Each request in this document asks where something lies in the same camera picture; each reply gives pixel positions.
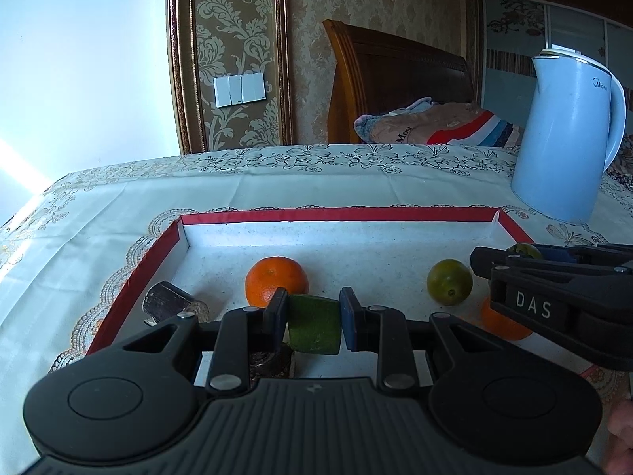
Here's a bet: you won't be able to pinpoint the green citrus fruit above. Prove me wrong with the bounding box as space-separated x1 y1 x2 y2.
506 242 543 260
427 258 473 306

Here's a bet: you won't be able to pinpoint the orange tangerine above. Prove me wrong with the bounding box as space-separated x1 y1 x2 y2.
481 297 532 341
244 256 309 308

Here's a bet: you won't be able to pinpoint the green cucumber piece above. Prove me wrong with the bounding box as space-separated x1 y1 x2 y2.
288 294 341 355

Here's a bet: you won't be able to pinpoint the person's hand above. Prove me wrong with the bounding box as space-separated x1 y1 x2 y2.
603 400 633 475

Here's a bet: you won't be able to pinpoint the red shallow box tray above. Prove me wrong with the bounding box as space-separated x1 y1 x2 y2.
85 206 541 387

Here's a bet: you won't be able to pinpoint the light blue electric kettle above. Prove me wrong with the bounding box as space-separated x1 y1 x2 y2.
511 45 627 223

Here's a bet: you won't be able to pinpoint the white embroidered tablecloth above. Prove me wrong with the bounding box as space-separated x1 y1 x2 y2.
1 145 632 474

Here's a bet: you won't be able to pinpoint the sliding wardrobe doors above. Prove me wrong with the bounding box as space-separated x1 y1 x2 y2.
479 0 633 130

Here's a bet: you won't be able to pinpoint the gold framed wallpaper panel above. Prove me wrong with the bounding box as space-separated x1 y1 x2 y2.
166 0 296 153

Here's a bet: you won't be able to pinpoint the white wall switch panel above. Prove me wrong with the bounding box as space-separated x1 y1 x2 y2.
214 72 266 107

